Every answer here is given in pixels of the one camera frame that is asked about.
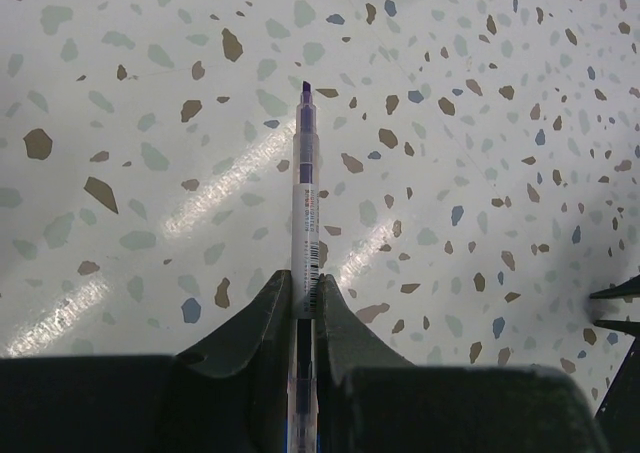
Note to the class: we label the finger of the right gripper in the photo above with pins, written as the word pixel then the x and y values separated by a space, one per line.
pixel 628 289
pixel 627 327

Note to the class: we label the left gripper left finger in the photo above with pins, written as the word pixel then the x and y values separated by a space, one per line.
pixel 226 393

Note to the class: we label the thin metal craft knife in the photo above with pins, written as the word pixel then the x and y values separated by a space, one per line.
pixel 302 387

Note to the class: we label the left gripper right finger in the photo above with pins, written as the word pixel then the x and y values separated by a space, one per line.
pixel 371 399

